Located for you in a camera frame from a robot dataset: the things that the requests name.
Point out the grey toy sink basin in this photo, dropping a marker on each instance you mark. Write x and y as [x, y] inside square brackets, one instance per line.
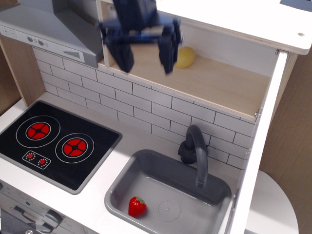
[175, 205]

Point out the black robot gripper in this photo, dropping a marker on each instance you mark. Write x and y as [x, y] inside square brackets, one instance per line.
[139, 21]

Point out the white toy microwave door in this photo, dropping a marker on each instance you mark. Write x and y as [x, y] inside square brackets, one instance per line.
[242, 198]

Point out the grey toy range hood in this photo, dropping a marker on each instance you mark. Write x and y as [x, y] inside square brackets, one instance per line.
[50, 25]

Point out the red toy strawberry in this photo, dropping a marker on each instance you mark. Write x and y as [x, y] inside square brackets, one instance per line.
[136, 207]

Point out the black toy induction stove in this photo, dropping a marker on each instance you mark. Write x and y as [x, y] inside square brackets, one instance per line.
[57, 146]

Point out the dark grey toy faucet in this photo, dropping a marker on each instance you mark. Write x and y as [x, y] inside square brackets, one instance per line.
[192, 150]

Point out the grey toy oven door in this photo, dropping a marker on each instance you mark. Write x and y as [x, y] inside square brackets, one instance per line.
[34, 213]

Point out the white wooden microwave cabinet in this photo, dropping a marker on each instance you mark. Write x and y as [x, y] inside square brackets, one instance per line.
[244, 53]

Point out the yellow toy potato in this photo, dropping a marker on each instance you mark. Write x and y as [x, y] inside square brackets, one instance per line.
[185, 57]

